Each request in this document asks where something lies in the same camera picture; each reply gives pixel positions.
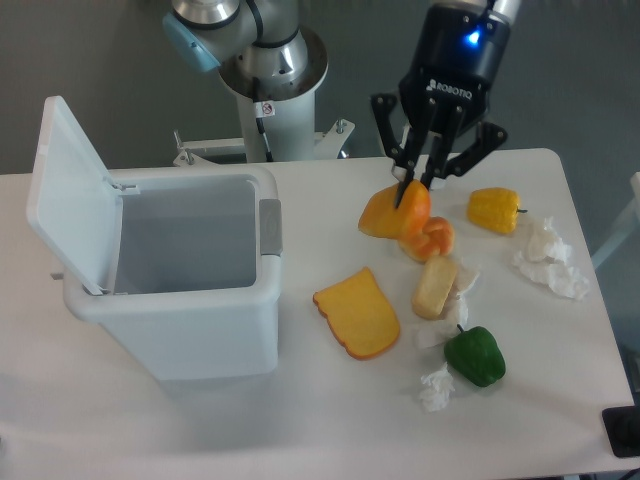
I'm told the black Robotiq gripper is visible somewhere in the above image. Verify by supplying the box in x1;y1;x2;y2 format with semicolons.
370;1;511;209

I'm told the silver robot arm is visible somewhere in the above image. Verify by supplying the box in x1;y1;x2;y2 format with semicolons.
163;1;519;194

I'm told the orange knotted bread roll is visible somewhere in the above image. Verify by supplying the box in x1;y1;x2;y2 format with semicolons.
398;217;455;263

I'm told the small rectangular bread roll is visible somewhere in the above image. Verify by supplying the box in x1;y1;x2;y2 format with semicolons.
411;256;458;320

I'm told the crumpled tissue under bread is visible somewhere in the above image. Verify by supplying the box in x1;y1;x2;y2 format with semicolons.
415;259;480;349

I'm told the white trash can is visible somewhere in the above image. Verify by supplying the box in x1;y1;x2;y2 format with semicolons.
63;165;282;380

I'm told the white trash can lid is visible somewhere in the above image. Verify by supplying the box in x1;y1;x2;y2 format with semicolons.
26;96;140;295

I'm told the yellow bell pepper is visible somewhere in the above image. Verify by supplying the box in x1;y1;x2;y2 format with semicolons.
466;187;525;234

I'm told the large crumpled white tissue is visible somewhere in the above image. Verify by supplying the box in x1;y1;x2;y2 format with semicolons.
511;217;590;301

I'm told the yellow toast slice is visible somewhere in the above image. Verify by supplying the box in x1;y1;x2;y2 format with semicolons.
313;267;401;360

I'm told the green bell pepper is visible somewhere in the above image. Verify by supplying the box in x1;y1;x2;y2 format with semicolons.
444;325;506;388

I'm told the small crumpled white tissue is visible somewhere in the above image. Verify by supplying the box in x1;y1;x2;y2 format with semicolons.
419;363;455;413

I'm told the black device at edge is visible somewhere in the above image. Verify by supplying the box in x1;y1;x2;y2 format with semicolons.
602;406;639;458

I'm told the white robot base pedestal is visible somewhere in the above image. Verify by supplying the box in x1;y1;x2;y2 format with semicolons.
174;26;355;165

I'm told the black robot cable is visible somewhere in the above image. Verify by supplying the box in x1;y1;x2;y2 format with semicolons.
251;76;275;163

